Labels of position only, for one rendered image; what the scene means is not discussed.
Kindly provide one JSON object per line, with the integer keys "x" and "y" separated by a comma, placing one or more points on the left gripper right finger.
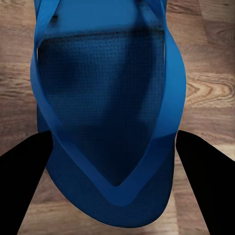
{"x": 212, "y": 178}

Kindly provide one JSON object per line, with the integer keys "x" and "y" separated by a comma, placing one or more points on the sandal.
{"x": 110, "y": 85}

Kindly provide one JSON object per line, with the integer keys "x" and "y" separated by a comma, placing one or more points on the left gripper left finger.
{"x": 20, "y": 171}

